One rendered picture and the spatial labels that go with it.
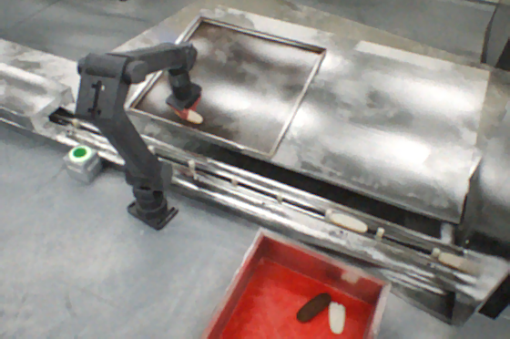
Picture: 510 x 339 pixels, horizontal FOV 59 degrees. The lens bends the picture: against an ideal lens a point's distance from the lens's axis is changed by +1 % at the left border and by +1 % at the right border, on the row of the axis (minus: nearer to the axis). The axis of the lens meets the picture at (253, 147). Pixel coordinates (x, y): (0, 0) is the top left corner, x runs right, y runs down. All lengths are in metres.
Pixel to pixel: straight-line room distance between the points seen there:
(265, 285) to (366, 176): 0.42
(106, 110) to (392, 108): 0.92
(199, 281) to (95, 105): 0.51
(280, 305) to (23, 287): 0.61
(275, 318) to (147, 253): 0.36
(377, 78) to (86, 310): 1.09
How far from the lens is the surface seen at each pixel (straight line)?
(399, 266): 1.19
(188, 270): 1.17
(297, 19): 2.12
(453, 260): 1.25
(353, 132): 1.39
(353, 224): 1.23
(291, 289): 1.14
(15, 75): 1.71
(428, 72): 1.62
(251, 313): 1.11
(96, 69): 0.88
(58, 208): 1.36
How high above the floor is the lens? 1.83
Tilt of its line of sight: 45 degrees down
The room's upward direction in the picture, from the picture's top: 3 degrees clockwise
